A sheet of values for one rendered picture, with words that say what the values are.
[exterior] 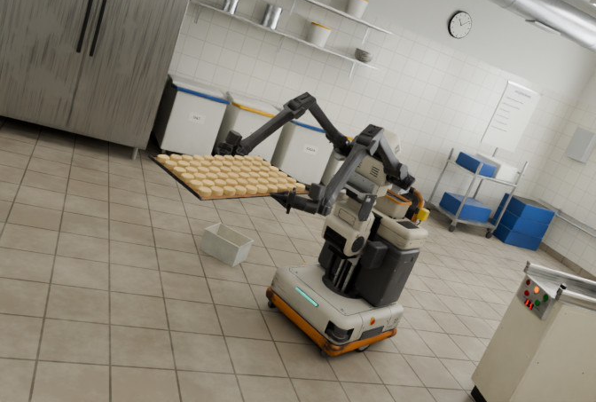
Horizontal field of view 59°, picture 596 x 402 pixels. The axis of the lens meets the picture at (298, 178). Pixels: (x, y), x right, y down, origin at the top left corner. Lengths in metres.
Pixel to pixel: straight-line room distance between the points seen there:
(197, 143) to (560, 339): 3.66
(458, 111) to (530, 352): 4.60
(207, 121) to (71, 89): 1.28
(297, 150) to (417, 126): 1.97
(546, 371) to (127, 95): 3.81
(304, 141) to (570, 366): 3.44
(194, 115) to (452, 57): 3.42
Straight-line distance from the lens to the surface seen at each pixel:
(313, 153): 5.73
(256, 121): 5.43
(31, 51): 4.90
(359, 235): 2.99
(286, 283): 3.25
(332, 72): 6.29
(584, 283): 3.53
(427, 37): 6.80
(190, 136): 5.34
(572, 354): 3.31
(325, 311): 3.08
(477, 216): 7.24
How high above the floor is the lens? 1.64
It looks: 15 degrees down
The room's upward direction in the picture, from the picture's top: 21 degrees clockwise
